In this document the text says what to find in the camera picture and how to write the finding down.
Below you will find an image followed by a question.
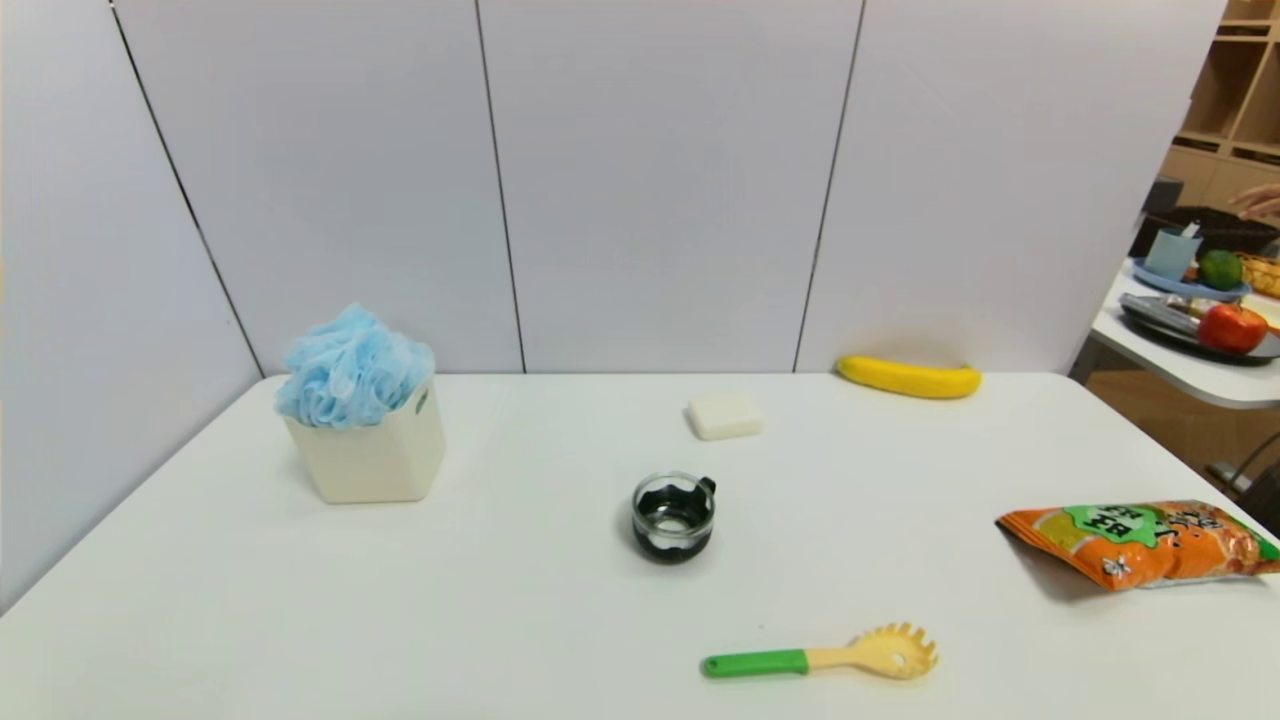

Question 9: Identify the person's bare hand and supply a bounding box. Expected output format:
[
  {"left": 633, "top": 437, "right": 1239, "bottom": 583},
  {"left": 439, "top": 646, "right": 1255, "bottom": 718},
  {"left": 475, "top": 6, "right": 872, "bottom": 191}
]
[{"left": 1228, "top": 185, "right": 1280, "bottom": 223}]

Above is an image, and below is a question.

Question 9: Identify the blue mesh bath loofah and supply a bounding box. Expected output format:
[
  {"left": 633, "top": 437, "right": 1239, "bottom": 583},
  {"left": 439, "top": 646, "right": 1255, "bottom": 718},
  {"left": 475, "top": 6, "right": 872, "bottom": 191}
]
[{"left": 275, "top": 303, "right": 437, "bottom": 429}]

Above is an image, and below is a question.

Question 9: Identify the cream plastic storage box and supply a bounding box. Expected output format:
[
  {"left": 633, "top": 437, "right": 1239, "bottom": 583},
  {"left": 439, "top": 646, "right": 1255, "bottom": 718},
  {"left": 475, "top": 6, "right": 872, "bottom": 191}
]
[{"left": 283, "top": 378, "right": 447, "bottom": 505}]

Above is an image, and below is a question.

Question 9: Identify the dark wicker basket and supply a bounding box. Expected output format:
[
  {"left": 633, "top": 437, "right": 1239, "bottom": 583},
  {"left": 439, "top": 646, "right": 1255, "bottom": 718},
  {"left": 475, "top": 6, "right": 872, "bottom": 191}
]
[{"left": 1130, "top": 205, "right": 1280, "bottom": 259}]

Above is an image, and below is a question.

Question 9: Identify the tan woven basket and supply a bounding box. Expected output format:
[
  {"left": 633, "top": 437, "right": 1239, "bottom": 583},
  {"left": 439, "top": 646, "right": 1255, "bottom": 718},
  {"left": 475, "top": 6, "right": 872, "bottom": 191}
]
[{"left": 1238, "top": 253, "right": 1280, "bottom": 299}]

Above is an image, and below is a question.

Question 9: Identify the green lime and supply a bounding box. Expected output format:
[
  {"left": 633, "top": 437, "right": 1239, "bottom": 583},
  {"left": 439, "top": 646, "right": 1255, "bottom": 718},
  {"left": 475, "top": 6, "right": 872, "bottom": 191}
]
[{"left": 1198, "top": 249, "right": 1245, "bottom": 292}]

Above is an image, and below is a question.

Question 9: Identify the wooden shelf unit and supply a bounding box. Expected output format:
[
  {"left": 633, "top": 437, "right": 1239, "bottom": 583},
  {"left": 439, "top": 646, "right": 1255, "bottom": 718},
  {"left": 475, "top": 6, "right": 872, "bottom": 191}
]
[{"left": 1158, "top": 0, "right": 1280, "bottom": 229}]

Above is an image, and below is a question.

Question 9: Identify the light blue cup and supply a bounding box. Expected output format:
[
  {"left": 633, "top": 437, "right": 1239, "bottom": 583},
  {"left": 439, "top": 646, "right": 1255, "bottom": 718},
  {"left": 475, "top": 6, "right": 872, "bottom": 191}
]
[{"left": 1144, "top": 224, "right": 1203, "bottom": 282}]

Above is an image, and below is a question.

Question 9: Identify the blue plate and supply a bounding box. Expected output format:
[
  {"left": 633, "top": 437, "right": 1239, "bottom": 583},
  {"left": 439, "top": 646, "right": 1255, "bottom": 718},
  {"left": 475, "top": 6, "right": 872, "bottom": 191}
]
[{"left": 1132, "top": 258, "right": 1252, "bottom": 301}]

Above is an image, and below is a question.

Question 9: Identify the red apple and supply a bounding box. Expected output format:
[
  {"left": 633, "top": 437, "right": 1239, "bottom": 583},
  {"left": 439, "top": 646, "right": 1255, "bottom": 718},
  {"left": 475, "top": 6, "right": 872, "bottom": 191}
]
[{"left": 1197, "top": 302, "right": 1270, "bottom": 353}]

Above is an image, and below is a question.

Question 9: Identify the silver foil packet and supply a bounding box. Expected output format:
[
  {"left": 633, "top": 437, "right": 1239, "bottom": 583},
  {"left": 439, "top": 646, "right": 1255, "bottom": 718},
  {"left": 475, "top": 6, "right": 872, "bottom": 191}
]
[{"left": 1122, "top": 293, "right": 1203, "bottom": 337}]

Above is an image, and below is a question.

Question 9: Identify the black tray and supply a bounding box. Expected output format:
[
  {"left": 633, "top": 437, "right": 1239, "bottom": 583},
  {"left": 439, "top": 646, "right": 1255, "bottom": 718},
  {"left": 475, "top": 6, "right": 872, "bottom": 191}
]
[{"left": 1118, "top": 292, "right": 1280, "bottom": 365}]

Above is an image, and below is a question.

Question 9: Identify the white side table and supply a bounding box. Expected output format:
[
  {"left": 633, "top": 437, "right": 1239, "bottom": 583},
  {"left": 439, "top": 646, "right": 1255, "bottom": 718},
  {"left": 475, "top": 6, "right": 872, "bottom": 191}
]
[{"left": 1068, "top": 258, "right": 1280, "bottom": 411}]

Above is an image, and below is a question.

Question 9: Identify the black chair base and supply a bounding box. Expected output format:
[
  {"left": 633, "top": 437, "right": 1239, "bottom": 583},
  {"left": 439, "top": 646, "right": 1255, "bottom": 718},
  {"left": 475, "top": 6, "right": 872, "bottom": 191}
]
[{"left": 1205, "top": 432, "right": 1280, "bottom": 536}]

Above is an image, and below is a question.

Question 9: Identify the orange snack bag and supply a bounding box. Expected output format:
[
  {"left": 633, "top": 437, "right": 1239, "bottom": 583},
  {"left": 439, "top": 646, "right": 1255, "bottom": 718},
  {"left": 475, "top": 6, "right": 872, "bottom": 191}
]
[{"left": 996, "top": 500, "right": 1280, "bottom": 593}]

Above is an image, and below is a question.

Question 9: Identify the yellow banana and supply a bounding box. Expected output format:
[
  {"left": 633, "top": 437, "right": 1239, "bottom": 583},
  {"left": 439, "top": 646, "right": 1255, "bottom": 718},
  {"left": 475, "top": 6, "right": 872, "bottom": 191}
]
[{"left": 836, "top": 355, "right": 984, "bottom": 400}]

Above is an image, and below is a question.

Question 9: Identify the white soap bar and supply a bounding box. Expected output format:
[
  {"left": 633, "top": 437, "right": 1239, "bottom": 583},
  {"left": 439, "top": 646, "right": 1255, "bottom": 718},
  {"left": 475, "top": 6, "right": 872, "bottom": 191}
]
[{"left": 686, "top": 392, "right": 767, "bottom": 442}]

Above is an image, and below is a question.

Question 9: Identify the glass cup with black handle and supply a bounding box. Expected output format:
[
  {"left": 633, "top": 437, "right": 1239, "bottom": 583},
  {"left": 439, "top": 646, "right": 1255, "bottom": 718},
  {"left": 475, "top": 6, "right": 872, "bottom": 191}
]
[{"left": 631, "top": 471, "right": 718, "bottom": 565}]

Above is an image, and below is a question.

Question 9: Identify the pasta spoon with green handle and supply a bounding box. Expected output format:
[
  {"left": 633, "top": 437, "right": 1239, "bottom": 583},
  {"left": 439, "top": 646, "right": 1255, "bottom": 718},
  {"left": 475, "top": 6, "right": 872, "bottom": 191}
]
[{"left": 701, "top": 622, "right": 940, "bottom": 682}]

